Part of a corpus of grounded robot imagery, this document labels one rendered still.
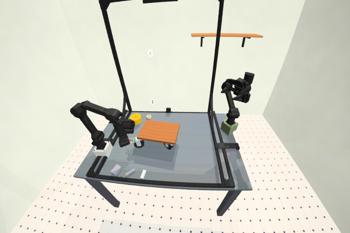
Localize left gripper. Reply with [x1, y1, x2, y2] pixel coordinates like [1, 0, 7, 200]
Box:
[221, 82, 251, 103]

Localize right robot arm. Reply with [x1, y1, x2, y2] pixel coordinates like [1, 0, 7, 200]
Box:
[70, 101, 135, 150]

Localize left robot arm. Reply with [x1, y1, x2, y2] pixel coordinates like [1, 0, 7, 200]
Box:
[221, 72, 254, 126]

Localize yellow cylinder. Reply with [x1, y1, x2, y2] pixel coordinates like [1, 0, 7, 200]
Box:
[130, 113, 142, 125]

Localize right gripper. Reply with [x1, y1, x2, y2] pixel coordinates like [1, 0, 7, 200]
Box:
[115, 129, 130, 147]

